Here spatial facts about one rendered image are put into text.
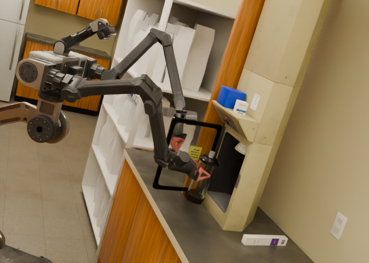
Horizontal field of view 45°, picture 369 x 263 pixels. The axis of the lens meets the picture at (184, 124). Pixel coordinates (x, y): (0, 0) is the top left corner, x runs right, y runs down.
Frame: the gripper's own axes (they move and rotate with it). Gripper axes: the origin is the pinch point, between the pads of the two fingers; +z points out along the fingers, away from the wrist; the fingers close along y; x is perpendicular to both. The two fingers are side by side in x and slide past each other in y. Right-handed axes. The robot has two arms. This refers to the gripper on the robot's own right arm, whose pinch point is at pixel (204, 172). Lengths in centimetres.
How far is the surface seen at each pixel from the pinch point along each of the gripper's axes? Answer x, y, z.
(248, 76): -51, 10, 8
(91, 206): 111, 166, 9
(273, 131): -32.3, -14.5, 17.7
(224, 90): -40.9, 9.6, -1.5
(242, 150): -16.8, -3.6, 13.3
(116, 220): 71, 70, -6
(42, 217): 122, 154, -33
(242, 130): -28.5, -13.5, 2.2
